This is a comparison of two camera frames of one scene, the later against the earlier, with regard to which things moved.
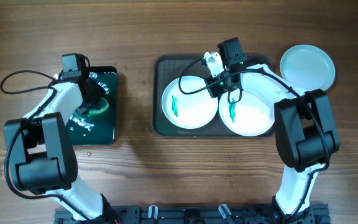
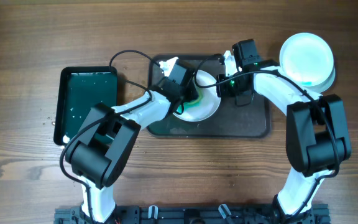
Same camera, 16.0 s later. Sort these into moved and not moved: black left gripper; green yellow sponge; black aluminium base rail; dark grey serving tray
Moved: green yellow sponge; black left gripper
Not moved: dark grey serving tray; black aluminium base rail
